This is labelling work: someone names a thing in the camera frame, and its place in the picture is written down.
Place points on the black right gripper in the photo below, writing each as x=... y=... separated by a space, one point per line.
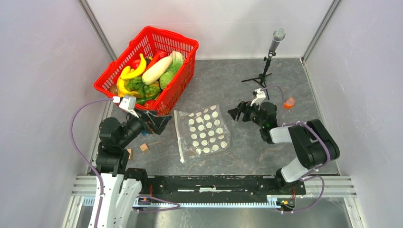
x=243 y=107

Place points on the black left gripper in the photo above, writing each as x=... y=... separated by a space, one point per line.
x=157 y=124

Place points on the clear polka dot zip bag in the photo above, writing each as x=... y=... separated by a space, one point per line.
x=201 y=132

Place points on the yellow banana bunch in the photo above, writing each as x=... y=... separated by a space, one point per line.
x=123 y=80

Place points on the red apple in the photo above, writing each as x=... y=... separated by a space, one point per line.
x=135 y=64

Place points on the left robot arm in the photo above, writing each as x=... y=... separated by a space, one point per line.
x=117 y=186

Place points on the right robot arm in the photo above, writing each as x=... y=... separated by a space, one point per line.
x=313 y=144

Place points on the red tomato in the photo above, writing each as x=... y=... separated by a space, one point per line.
x=149 y=104

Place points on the green bell pepper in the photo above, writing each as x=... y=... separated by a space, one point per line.
x=142 y=101

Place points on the green grapes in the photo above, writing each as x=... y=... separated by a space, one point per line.
x=152 y=89

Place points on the light wooden cube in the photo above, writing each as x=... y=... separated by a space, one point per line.
x=144 y=147

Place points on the green leafy lettuce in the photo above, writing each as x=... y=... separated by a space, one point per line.
x=135 y=85

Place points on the black microphone tripod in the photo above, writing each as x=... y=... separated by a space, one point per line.
x=261 y=79

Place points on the tan wooden block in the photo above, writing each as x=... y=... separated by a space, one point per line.
x=130 y=151

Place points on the round green cabbage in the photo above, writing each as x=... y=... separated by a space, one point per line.
x=165 y=79

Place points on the white radish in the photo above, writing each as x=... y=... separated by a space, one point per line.
x=155 y=71

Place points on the brown kiwi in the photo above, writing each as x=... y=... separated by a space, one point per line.
x=113 y=90

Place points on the orange small block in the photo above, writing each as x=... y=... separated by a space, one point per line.
x=289 y=103

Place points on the red chili pepper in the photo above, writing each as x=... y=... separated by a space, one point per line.
x=159 y=55

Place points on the napa cabbage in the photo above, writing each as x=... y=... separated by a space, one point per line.
x=177 y=62

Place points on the red plastic shopping basket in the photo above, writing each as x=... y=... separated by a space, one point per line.
x=148 y=41

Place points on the silver microphone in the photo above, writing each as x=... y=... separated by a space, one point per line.
x=278 y=36

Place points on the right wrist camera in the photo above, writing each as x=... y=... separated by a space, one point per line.
x=259 y=97

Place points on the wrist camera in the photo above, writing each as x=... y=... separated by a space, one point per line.
x=126 y=103
x=259 y=97

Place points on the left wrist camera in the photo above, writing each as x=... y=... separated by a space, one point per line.
x=126 y=103

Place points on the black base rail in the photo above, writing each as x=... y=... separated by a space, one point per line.
x=219 y=188

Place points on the aluminium frame rail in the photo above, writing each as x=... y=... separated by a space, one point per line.
x=330 y=201

